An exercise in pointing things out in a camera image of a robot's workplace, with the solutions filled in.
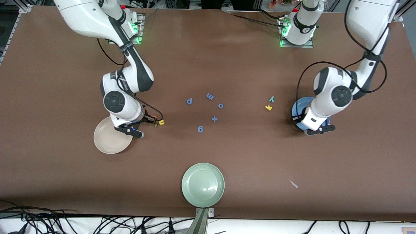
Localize grey camera support bar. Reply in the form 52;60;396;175
186;210;208;234

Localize aluminium frame profile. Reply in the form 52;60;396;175
0;4;33;64
393;3;416;22

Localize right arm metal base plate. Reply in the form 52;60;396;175
130;13;144;45

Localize pale green round plate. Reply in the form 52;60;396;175
181;162;225;208

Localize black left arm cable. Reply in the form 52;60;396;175
296;0;389;112

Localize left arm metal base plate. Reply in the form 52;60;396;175
279;16;314;48

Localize metal clamp bracket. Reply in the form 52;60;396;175
195;208;215;218

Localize black base cable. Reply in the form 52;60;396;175
227;13;283;28
138;9;158;25
255;9;286;21

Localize person in dark clothes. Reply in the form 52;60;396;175
201;0;260;10

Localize beige round plate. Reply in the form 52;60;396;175
93;116;134;154

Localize blue round plate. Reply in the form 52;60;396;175
291;97;331;132

